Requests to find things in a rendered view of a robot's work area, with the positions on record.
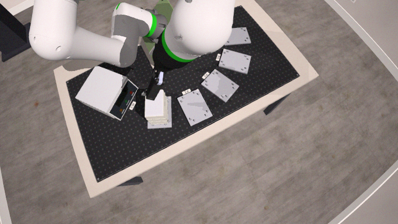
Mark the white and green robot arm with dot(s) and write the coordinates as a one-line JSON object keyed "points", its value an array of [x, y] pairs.
{"points": [[196, 27]]}

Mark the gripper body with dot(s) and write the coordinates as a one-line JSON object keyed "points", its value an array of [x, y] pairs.
{"points": [[160, 66]]}

